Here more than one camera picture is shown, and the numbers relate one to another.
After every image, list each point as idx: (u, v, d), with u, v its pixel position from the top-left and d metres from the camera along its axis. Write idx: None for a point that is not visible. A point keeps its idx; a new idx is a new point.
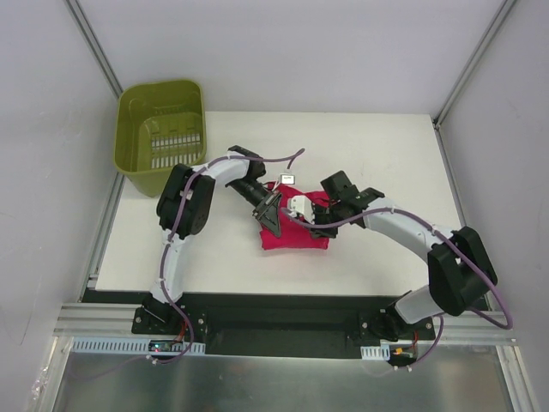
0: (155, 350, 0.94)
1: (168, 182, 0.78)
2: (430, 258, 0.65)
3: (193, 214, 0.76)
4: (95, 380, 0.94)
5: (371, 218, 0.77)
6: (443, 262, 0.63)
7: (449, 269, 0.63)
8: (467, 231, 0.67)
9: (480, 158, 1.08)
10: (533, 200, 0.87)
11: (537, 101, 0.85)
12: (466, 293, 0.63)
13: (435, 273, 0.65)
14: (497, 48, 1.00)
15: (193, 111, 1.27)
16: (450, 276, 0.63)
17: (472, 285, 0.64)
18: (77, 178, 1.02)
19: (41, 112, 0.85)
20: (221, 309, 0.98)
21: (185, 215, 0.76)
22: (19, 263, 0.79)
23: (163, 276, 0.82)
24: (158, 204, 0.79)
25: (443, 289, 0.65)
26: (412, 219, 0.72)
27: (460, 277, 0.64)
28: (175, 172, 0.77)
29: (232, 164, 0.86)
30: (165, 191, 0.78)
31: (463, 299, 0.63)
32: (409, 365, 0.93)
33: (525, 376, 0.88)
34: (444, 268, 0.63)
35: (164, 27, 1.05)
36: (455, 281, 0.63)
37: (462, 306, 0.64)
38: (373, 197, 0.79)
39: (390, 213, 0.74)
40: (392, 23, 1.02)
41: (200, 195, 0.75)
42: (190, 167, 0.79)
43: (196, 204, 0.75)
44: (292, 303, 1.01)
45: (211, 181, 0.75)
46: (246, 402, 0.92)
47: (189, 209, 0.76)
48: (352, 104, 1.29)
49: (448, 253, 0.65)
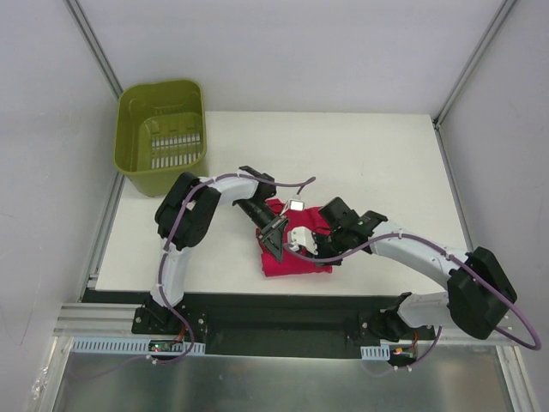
0: (155, 350, 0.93)
1: (171, 190, 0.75)
2: (449, 287, 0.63)
3: (192, 224, 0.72)
4: (96, 380, 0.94)
5: (378, 244, 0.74)
6: (465, 289, 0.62)
7: (472, 298, 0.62)
8: (482, 251, 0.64)
9: (480, 159, 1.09)
10: (533, 200, 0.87)
11: (537, 101, 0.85)
12: (491, 317, 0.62)
13: (456, 300, 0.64)
14: (497, 49, 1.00)
15: (193, 111, 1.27)
16: (474, 304, 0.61)
17: (494, 307, 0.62)
18: (77, 178, 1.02)
19: (41, 112, 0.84)
20: (221, 309, 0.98)
21: (184, 226, 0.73)
22: (19, 263, 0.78)
23: (161, 282, 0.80)
24: (158, 210, 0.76)
25: (467, 316, 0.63)
26: (425, 245, 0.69)
27: (481, 301, 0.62)
28: (181, 179, 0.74)
29: (240, 182, 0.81)
30: (167, 198, 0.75)
31: (489, 324, 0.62)
32: (409, 365, 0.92)
33: (525, 376, 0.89)
34: (466, 295, 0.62)
35: (165, 27, 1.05)
36: (479, 307, 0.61)
37: (489, 330, 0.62)
38: (376, 221, 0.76)
39: (399, 238, 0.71)
40: (392, 23, 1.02)
41: (202, 209, 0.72)
42: (197, 177, 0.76)
43: (196, 215, 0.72)
44: (292, 303, 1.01)
45: (216, 194, 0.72)
46: (247, 402, 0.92)
47: (189, 219, 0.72)
48: (352, 104, 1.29)
49: (467, 280, 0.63)
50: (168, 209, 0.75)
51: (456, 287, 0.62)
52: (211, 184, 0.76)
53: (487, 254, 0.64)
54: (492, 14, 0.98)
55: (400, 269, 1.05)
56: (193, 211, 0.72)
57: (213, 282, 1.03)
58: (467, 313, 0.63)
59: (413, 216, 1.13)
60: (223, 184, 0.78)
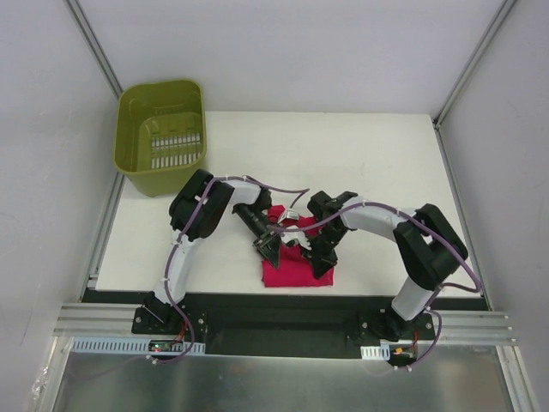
0: (155, 350, 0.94)
1: (187, 183, 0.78)
2: (397, 238, 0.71)
3: (208, 215, 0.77)
4: (95, 380, 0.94)
5: (347, 216, 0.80)
6: (408, 238, 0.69)
7: (415, 246, 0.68)
8: (429, 208, 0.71)
9: (480, 159, 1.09)
10: (533, 199, 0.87)
11: (537, 101, 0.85)
12: (437, 265, 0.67)
13: (406, 250, 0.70)
14: (497, 49, 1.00)
15: (193, 111, 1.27)
16: (419, 252, 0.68)
17: (443, 257, 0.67)
18: (77, 178, 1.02)
19: (41, 112, 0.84)
20: (221, 309, 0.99)
21: (200, 216, 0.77)
22: (19, 263, 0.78)
23: (166, 276, 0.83)
24: (171, 203, 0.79)
25: (417, 265, 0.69)
26: (380, 207, 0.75)
27: (427, 251, 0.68)
28: (196, 174, 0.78)
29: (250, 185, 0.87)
30: (182, 191, 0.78)
31: (437, 272, 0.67)
32: (409, 365, 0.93)
33: (525, 376, 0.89)
34: (412, 243, 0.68)
35: (165, 27, 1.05)
36: (425, 254, 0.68)
37: (437, 280, 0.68)
38: (347, 197, 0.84)
39: (363, 207, 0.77)
40: (392, 23, 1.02)
41: (218, 202, 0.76)
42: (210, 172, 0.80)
43: (214, 207, 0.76)
44: (292, 303, 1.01)
45: (231, 189, 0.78)
46: (246, 402, 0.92)
47: (205, 211, 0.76)
48: (352, 104, 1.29)
49: (413, 230, 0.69)
50: (182, 202, 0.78)
51: (403, 236, 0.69)
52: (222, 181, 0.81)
53: (431, 209, 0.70)
54: (492, 13, 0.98)
55: (402, 269, 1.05)
56: (210, 204, 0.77)
57: (213, 280, 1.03)
58: (416, 262, 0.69)
59: None
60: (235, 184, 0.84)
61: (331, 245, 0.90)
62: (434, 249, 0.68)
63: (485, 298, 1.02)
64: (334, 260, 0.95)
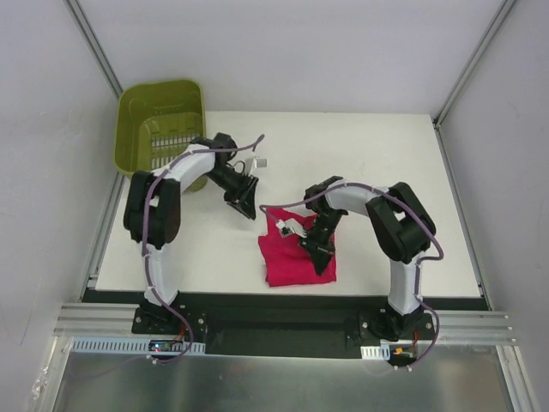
0: (155, 349, 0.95)
1: (130, 194, 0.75)
2: (370, 212, 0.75)
3: (161, 221, 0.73)
4: (95, 381, 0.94)
5: (331, 194, 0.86)
6: (380, 211, 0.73)
7: (387, 219, 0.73)
8: (401, 185, 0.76)
9: (480, 159, 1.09)
10: (533, 199, 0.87)
11: (537, 101, 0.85)
12: (405, 238, 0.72)
13: (377, 222, 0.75)
14: (497, 49, 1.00)
15: (193, 110, 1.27)
16: (389, 226, 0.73)
17: (411, 231, 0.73)
18: (77, 178, 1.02)
19: (41, 111, 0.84)
20: (221, 308, 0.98)
21: (153, 224, 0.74)
22: (19, 263, 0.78)
23: (152, 283, 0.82)
24: (124, 219, 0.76)
25: (386, 238, 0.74)
26: (358, 185, 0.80)
27: (396, 225, 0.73)
28: (136, 180, 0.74)
29: (194, 158, 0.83)
30: (129, 203, 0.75)
31: (404, 245, 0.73)
32: (409, 365, 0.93)
33: (525, 376, 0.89)
34: (383, 215, 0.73)
35: (165, 27, 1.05)
36: (393, 227, 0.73)
37: (404, 251, 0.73)
38: (333, 180, 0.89)
39: (345, 187, 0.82)
40: (392, 23, 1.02)
41: (166, 202, 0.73)
42: (151, 174, 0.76)
43: (165, 211, 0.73)
44: (292, 303, 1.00)
45: (177, 186, 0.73)
46: (247, 402, 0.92)
47: (157, 215, 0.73)
48: (352, 104, 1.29)
49: (385, 203, 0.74)
50: (132, 214, 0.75)
51: (375, 209, 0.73)
52: (167, 175, 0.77)
53: (404, 186, 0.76)
54: (492, 13, 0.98)
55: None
56: (159, 209, 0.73)
57: (213, 280, 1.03)
58: (386, 234, 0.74)
59: None
60: (179, 168, 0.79)
61: (324, 230, 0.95)
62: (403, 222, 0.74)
63: (485, 298, 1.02)
64: (332, 250, 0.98)
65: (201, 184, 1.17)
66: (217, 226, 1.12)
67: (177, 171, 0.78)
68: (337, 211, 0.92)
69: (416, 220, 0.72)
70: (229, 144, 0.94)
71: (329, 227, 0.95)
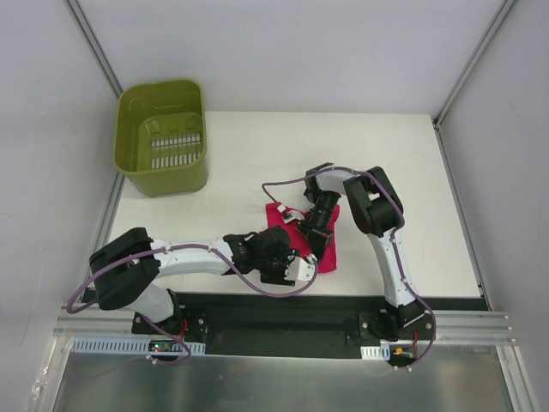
0: (155, 350, 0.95)
1: (116, 240, 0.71)
2: (346, 190, 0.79)
3: (112, 286, 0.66)
4: (96, 380, 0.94)
5: (321, 178, 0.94)
6: (353, 187, 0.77)
7: (359, 195, 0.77)
8: (377, 169, 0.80)
9: (480, 159, 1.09)
10: (534, 199, 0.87)
11: (537, 101, 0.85)
12: (375, 214, 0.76)
13: (352, 200, 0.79)
14: (497, 49, 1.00)
15: (193, 110, 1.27)
16: (361, 201, 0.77)
17: (381, 209, 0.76)
18: (77, 178, 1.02)
19: (41, 112, 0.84)
20: (221, 309, 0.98)
21: (105, 281, 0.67)
22: (19, 263, 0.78)
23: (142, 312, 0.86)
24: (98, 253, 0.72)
25: (358, 213, 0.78)
26: (341, 170, 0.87)
27: (368, 201, 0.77)
28: (130, 234, 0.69)
29: (202, 255, 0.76)
30: (108, 247, 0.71)
31: (374, 221, 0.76)
32: (409, 365, 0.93)
33: (525, 375, 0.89)
34: (357, 192, 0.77)
35: (164, 27, 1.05)
36: (365, 202, 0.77)
37: (374, 227, 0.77)
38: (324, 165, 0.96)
39: (332, 170, 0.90)
40: (392, 23, 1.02)
41: (129, 281, 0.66)
42: (147, 239, 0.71)
43: (122, 283, 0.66)
44: (292, 304, 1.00)
45: (153, 272, 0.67)
46: (247, 402, 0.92)
47: (113, 287, 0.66)
48: (352, 104, 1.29)
49: (360, 182, 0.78)
50: (105, 257, 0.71)
51: (351, 189, 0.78)
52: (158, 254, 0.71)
53: (379, 170, 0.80)
54: (492, 14, 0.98)
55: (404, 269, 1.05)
56: (119, 278, 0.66)
57: (211, 281, 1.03)
58: (358, 211, 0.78)
59: (413, 216, 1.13)
60: (177, 255, 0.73)
61: (320, 215, 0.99)
62: (376, 201, 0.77)
63: (485, 298, 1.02)
64: (327, 233, 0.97)
65: (201, 184, 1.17)
66: (217, 226, 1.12)
67: (173, 256, 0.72)
68: (331, 194, 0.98)
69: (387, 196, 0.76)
70: (263, 255, 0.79)
71: (326, 213, 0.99)
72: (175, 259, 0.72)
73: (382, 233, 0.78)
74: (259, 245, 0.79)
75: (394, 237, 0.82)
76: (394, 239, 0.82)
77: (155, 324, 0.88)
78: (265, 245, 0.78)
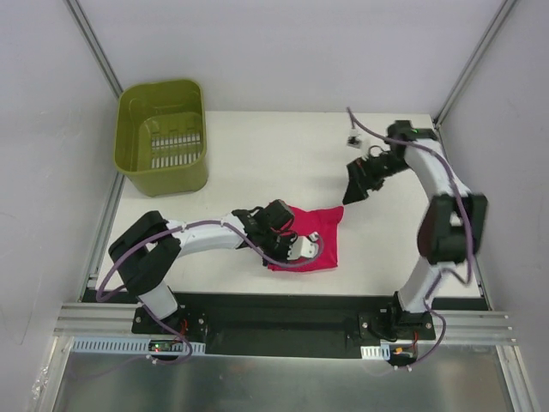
0: (155, 350, 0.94)
1: (129, 227, 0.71)
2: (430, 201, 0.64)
3: (140, 271, 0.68)
4: (96, 380, 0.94)
5: (410, 151, 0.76)
6: (440, 202, 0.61)
7: (442, 208, 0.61)
8: (480, 196, 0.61)
9: (481, 159, 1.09)
10: (534, 199, 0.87)
11: (537, 101, 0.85)
12: (444, 245, 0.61)
13: (428, 217, 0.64)
14: (497, 48, 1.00)
15: (193, 110, 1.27)
16: (438, 217, 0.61)
17: (450, 239, 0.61)
18: (77, 178, 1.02)
19: (41, 111, 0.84)
20: (221, 308, 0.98)
21: (130, 268, 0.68)
22: (19, 263, 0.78)
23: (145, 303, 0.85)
24: (112, 243, 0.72)
25: (428, 232, 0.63)
26: (441, 165, 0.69)
27: (445, 228, 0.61)
28: (146, 218, 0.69)
29: (215, 231, 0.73)
30: (123, 235, 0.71)
31: (438, 250, 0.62)
32: (409, 365, 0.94)
33: (525, 375, 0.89)
34: (437, 213, 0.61)
35: (165, 27, 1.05)
36: (441, 223, 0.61)
37: (434, 257, 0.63)
38: (427, 136, 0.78)
39: (429, 154, 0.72)
40: (392, 23, 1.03)
41: (156, 261, 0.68)
42: (163, 221, 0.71)
43: (148, 266, 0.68)
44: (292, 303, 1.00)
45: (175, 250, 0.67)
46: (247, 402, 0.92)
47: (141, 270, 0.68)
48: (352, 105, 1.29)
49: (450, 199, 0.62)
50: (122, 246, 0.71)
51: (437, 202, 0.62)
52: (176, 233, 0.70)
53: (483, 200, 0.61)
54: (491, 14, 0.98)
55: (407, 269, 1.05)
56: (145, 262, 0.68)
57: (211, 281, 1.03)
58: (429, 230, 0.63)
59: (414, 216, 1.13)
60: (193, 233, 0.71)
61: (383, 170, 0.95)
62: (455, 232, 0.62)
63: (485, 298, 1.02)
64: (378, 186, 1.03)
65: (201, 184, 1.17)
66: None
67: (189, 234, 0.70)
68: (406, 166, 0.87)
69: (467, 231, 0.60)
70: (270, 227, 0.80)
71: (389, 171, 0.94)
72: (193, 237, 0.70)
73: (434, 269, 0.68)
74: (266, 217, 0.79)
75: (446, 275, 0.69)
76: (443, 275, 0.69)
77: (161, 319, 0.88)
78: (274, 215, 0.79)
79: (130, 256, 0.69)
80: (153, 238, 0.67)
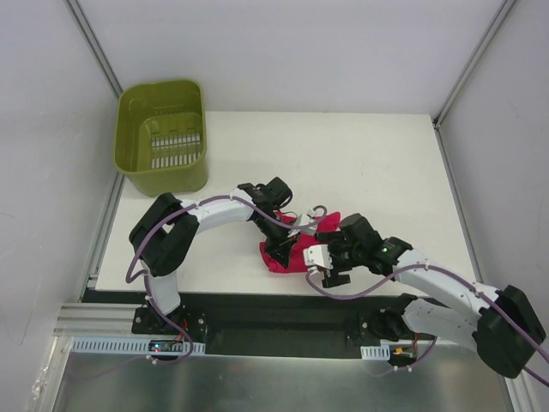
0: (155, 350, 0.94)
1: (147, 212, 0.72)
2: (479, 327, 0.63)
3: (162, 251, 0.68)
4: (96, 380, 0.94)
5: (402, 275, 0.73)
6: (494, 330, 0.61)
7: (504, 345, 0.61)
8: (513, 292, 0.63)
9: (481, 159, 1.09)
10: (534, 199, 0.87)
11: (537, 101, 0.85)
12: (519, 356, 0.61)
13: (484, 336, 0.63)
14: (497, 48, 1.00)
15: (193, 110, 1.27)
16: (503, 348, 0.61)
17: (515, 345, 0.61)
18: (77, 178, 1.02)
19: (41, 112, 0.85)
20: (222, 309, 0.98)
21: (153, 249, 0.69)
22: (19, 263, 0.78)
23: (151, 294, 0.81)
24: (131, 231, 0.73)
25: (491, 347, 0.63)
26: (451, 278, 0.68)
27: (509, 341, 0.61)
28: (161, 200, 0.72)
29: (228, 206, 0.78)
30: (141, 220, 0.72)
31: (514, 360, 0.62)
32: (409, 365, 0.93)
33: (525, 376, 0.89)
34: (495, 337, 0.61)
35: (164, 28, 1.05)
36: (505, 348, 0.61)
37: (514, 366, 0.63)
38: (401, 249, 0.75)
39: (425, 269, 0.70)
40: (392, 24, 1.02)
41: (177, 235, 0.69)
42: (177, 201, 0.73)
43: (170, 244, 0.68)
44: (292, 303, 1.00)
45: (195, 224, 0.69)
46: (247, 402, 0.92)
47: (163, 249, 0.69)
48: (353, 105, 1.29)
49: (498, 320, 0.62)
50: (142, 232, 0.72)
51: (483, 324, 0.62)
52: (191, 210, 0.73)
53: (522, 298, 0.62)
54: (491, 14, 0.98)
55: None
56: (165, 240, 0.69)
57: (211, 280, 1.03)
58: (496, 349, 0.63)
59: (413, 216, 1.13)
60: (208, 208, 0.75)
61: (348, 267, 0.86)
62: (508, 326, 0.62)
63: None
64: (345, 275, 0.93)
65: (201, 184, 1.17)
66: None
67: (204, 209, 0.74)
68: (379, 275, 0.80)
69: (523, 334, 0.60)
70: (274, 202, 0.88)
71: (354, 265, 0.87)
72: (207, 212, 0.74)
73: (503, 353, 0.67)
74: (268, 193, 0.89)
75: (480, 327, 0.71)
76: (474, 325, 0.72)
77: (165, 315, 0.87)
78: (275, 190, 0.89)
79: (152, 239, 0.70)
80: (171, 216, 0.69)
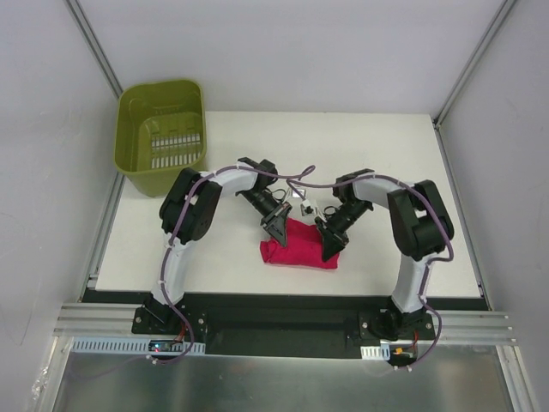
0: (155, 350, 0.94)
1: (172, 187, 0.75)
2: (390, 204, 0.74)
3: (195, 216, 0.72)
4: (96, 380, 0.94)
5: (358, 184, 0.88)
6: (399, 202, 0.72)
7: (406, 216, 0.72)
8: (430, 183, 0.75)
9: (480, 159, 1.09)
10: (534, 199, 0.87)
11: (537, 101, 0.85)
12: (420, 235, 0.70)
13: (395, 212, 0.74)
14: (497, 48, 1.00)
15: (194, 110, 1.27)
16: (406, 220, 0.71)
17: (421, 225, 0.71)
18: (77, 178, 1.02)
19: (41, 112, 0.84)
20: (223, 309, 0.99)
21: (188, 216, 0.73)
22: (19, 264, 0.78)
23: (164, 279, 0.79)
24: (160, 208, 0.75)
25: (401, 227, 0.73)
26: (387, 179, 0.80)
27: (412, 217, 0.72)
28: (184, 174, 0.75)
29: (238, 174, 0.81)
30: (169, 195, 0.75)
31: (418, 240, 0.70)
32: (409, 365, 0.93)
33: (525, 375, 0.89)
34: (400, 208, 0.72)
35: (164, 27, 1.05)
36: (409, 221, 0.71)
37: (415, 245, 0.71)
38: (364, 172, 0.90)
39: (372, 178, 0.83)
40: (392, 24, 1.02)
41: (206, 201, 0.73)
42: (197, 172, 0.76)
43: (202, 209, 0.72)
44: (292, 303, 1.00)
45: (219, 188, 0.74)
46: (247, 402, 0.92)
47: (195, 214, 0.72)
48: (352, 104, 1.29)
49: (406, 198, 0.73)
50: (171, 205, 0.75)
51: (393, 199, 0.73)
52: (211, 178, 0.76)
53: (431, 186, 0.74)
54: (492, 14, 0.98)
55: None
56: (196, 208, 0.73)
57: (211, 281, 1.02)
58: (401, 226, 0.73)
59: None
60: (222, 176, 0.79)
61: (343, 218, 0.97)
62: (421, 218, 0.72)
63: (485, 298, 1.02)
64: (345, 240, 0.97)
65: None
66: (217, 226, 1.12)
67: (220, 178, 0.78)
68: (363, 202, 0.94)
69: (432, 216, 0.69)
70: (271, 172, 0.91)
71: (350, 218, 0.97)
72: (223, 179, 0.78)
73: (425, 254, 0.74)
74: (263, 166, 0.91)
75: (431, 262, 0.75)
76: (430, 264, 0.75)
77: (173, 306, 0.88)
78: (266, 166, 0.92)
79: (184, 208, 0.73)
80: (196, 185, 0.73)
